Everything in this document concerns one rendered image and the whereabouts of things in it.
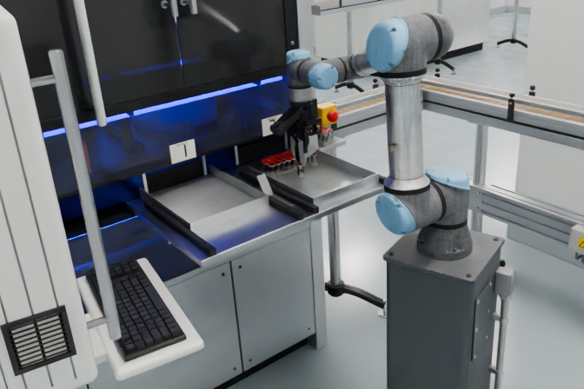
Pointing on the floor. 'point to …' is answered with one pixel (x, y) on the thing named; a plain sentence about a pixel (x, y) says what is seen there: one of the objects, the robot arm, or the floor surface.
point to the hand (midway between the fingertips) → (299, 161)
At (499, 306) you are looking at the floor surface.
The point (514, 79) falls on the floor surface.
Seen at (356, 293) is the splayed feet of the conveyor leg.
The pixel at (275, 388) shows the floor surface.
